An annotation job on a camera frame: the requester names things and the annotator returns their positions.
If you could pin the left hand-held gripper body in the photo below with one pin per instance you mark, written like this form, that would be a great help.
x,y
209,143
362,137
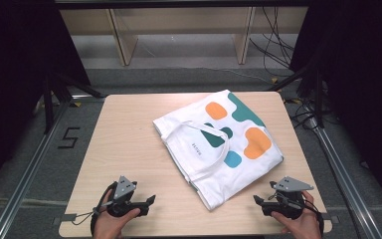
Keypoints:
x,y
124,187

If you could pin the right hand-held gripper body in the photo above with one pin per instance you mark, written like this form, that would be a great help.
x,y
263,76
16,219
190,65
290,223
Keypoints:
x,y
290,186

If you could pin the white patterned tote bag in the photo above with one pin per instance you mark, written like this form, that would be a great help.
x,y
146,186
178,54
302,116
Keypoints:
x,y
245,172

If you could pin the person's left hand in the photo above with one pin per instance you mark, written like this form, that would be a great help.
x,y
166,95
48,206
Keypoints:
x,y
111,225

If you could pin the person's right hand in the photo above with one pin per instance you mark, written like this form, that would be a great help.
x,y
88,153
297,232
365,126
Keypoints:
x,y
301,227

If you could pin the grey tape strip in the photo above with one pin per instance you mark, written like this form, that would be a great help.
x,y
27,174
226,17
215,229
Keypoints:
x,y
332,219

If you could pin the yellow tape piece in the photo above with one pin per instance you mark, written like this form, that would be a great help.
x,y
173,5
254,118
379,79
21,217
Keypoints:
x,y
77,104
295,101
274,80

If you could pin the black metal stand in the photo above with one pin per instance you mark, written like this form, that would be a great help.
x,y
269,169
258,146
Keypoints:
x,y
48,106
318,99

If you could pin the dark curtain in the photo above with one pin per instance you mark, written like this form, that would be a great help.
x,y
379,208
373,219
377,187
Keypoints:
x,y
13,66
361,66

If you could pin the light wooden desk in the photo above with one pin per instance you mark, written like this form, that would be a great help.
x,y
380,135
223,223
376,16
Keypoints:
x,y
179,20

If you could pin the aluminium floor rail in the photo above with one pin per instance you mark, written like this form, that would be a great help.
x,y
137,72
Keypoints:
x,y
30,172
344,179

